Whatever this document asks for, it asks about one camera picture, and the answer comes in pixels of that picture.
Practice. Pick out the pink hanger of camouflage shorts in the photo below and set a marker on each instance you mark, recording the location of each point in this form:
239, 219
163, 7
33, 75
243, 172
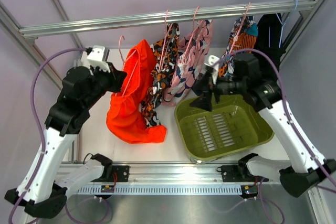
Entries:
167, 30

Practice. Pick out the pink hanger of blue shorts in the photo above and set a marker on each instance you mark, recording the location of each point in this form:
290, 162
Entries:
235, 38

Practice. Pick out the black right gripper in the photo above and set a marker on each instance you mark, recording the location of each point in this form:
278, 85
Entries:
204, 101

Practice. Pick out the grey orange camouflage shorts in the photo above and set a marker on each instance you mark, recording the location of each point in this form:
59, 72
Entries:
161, 80

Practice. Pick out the white slotted cable duct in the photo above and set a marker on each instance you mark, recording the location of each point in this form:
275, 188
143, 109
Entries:
220, 189

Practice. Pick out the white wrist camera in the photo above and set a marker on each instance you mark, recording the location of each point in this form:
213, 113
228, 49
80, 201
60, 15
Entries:
212, 67
98, 58

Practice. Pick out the pink hanger of orange shorts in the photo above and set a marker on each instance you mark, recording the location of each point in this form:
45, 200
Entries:
124, 61

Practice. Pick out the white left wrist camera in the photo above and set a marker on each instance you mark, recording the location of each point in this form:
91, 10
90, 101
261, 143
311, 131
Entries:
98, 58

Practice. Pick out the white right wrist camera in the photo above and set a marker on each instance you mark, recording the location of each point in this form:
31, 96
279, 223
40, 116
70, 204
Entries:
212, 67

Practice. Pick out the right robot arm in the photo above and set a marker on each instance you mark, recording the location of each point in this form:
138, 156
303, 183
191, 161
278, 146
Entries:
306, 166

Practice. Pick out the olive green plastic basket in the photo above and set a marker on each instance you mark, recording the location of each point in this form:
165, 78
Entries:
231, 127

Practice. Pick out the pink hanger of floral shorts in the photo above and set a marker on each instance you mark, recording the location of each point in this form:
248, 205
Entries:
192, 43

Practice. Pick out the black mesh shorts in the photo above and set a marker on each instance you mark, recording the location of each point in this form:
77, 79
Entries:
269, 39

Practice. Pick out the aluminium frame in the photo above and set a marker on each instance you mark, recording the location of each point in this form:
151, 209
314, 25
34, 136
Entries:
26, 36

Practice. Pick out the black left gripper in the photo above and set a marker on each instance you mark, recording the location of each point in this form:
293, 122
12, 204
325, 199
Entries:
116, 77

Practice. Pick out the pink floral shorts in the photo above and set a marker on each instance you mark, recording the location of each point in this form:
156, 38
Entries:
185, 75

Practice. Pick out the light blue hanger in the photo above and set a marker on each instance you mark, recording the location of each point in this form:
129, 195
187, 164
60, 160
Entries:
284, 22

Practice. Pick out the blue orange patterned shorts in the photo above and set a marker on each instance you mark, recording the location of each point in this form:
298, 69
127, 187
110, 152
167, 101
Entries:
247, 39

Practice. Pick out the bright orange shorts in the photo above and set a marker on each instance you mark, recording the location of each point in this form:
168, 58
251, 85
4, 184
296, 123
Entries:
124, 118

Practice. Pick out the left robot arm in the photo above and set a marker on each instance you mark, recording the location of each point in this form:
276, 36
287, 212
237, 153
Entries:
41, 194

